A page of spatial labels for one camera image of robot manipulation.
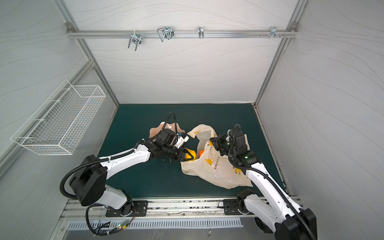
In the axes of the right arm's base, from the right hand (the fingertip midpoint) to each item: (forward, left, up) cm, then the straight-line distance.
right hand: (211, 134), depth 77 cm
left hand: (-8, +10, -9) cm, 16 cm away
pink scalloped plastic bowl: (+12, +37, -17) cm, 42 cm away
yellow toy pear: (-8, +10, -7) cm, 14 cm away
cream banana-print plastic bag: (-15, -1, -5) cm, 16 cm away
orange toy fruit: (-1, +5, -19) cm, 20 cm away
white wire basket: (-6, +72, +11) cm, 73 cm away
